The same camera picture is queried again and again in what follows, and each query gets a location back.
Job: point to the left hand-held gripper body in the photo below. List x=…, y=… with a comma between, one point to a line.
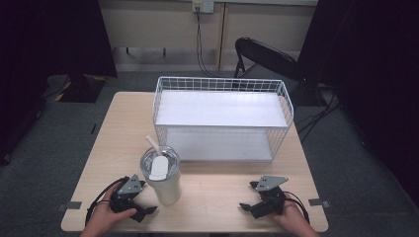
x=126, y=192

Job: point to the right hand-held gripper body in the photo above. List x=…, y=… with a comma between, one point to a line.
x=271, y=200

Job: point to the white tumbler cup with straw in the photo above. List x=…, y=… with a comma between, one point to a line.
x=166, y=187

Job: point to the person's right hand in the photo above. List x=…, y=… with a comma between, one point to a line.
x=291, y=215

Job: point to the person's left hand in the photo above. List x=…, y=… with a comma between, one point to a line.
x=105, y=217

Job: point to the grey tape strip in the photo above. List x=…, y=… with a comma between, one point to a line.
x=70, y=206
x=318, y=202

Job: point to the black stand base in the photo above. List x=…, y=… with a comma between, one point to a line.
x=82, y=89

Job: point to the black folding chair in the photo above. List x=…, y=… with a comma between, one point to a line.
x=267, y=56

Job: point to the dark curtain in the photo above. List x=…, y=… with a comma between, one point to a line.
x=372, y=82

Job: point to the white wall outlet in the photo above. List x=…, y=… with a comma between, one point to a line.
x=203, y=6

